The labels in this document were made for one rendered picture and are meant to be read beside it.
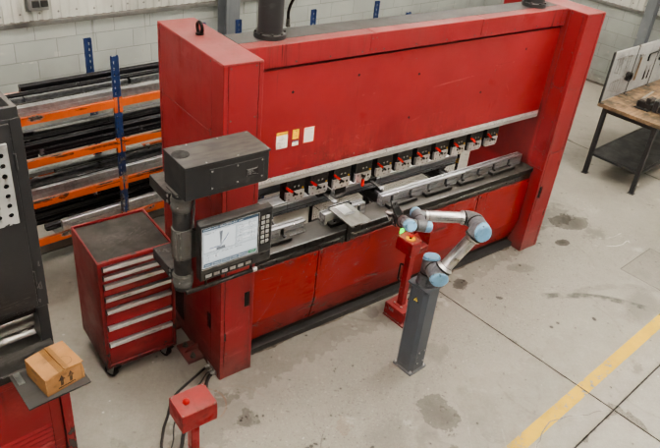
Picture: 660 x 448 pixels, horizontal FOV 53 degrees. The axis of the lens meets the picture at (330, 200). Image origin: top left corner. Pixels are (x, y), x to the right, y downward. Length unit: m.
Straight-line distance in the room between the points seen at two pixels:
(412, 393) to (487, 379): 0.61
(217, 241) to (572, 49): 3.54
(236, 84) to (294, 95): 0.61
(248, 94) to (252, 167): 0.46
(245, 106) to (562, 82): 3.13
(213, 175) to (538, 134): 3.59
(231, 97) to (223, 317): 1.55
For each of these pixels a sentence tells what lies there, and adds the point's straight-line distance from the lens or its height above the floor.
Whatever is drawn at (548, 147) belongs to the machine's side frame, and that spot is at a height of 1.12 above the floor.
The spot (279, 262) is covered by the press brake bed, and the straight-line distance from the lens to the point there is 4.65.
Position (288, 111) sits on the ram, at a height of 1.85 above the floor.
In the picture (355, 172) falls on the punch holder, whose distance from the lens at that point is 4.82.
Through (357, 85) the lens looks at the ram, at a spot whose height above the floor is 1.94.
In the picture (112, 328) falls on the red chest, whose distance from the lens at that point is 4.61.
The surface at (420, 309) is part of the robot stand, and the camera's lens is 4.68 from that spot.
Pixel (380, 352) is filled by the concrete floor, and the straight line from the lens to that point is 5.19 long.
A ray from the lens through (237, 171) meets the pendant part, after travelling 3.46.
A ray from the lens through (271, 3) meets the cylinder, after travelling 3.99.
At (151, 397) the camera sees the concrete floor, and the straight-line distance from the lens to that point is 4.81.
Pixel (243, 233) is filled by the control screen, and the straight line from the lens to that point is 3.66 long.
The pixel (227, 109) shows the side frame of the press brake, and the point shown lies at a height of 2.05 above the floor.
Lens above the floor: 3.51
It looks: 30 degrees down
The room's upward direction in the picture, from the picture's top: 6 degrees clockwise
